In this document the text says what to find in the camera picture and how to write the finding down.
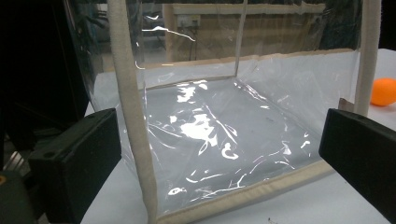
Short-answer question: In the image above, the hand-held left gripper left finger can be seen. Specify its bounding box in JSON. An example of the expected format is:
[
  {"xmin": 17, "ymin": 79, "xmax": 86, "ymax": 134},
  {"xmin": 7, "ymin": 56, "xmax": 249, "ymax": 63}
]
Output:
[{"xmin": 27, "ymin": 107, "xmax": 122, "ymax": 224}]

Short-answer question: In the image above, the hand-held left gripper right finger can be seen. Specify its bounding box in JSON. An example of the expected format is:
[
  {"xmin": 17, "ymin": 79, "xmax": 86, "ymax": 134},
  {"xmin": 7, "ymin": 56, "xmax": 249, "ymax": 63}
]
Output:
[{"xmin": 318, "ymin": 107, "xmax": 396, "ymax": 224}]

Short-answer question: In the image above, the clear plastic bag beige trim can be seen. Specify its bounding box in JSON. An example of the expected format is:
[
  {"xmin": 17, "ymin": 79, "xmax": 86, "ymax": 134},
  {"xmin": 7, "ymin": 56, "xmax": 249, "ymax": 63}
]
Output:
[{"xmin": 64, "ymin": 0, "xmax": 383, "ymax": 224}]

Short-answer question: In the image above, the orange ball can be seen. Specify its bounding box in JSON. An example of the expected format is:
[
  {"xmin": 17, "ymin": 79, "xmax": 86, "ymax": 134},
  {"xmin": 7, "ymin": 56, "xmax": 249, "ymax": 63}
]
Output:
[{"xmin": 370, "ymin": 77, "xmax": 396, "ymax": 107}]

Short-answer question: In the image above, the wooden cabinet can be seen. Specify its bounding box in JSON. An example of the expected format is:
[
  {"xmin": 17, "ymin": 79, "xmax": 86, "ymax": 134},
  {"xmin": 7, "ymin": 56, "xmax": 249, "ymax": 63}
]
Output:
[{"xmin": 162, "ymin": 2, "xmax": 328, "ymax": 63}]

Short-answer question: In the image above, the white wall socket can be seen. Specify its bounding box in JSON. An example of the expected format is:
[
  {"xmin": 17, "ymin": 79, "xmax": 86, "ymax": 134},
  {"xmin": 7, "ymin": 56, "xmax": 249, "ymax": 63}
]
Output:
[{"xmin": 177, "ymin": 14, "xmax": 202, "ymax": 28}]

